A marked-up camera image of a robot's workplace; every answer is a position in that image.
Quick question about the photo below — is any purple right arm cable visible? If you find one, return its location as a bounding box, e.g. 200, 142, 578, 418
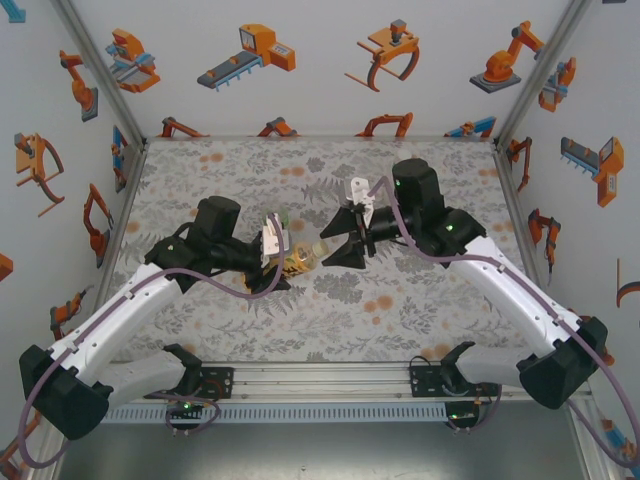
369, 175, 640, 469

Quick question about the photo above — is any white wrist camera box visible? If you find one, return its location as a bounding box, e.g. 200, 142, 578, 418
259, 213, 294, 266
348, 177, 377, 224

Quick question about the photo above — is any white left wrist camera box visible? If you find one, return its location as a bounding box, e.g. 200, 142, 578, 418
259, 213, 294, 266

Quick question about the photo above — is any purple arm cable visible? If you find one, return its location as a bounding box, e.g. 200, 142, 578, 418
369, 175, 640, 469
17, 212, 286, 469

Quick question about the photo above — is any aluminium front rail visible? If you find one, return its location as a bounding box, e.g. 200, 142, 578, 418
47, 360, 594, 405

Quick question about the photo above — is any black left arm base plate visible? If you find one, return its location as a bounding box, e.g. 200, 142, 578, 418
149, 367, 235, 400

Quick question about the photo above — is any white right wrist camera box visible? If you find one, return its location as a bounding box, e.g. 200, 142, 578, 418
348, 177, 377, 224

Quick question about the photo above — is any small green label bottle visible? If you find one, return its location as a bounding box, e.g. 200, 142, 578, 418
269, 209, 293, 236

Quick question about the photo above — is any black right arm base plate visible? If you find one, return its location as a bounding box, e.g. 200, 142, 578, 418
408, 366, 501, 399

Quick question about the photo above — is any yellow tea bottle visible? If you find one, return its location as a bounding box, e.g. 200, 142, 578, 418
242, 239, 321, 296

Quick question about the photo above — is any grey floral tablecloth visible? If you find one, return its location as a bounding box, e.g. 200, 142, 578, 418
102, 138, 549, 364

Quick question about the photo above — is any aluminium table side rail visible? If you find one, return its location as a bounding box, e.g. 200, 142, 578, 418
492, 142, 566, 359
97, 142, 150, 271

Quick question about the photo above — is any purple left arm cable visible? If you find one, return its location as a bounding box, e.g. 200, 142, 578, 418
17, 212, 286, 469

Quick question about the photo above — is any aluminium frame post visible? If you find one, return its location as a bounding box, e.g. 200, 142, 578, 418
49, 0, 150, 147
494, 0, 594, 147

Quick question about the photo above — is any white slotted cable tray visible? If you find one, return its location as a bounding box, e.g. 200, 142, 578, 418
67, 403, 446, 424

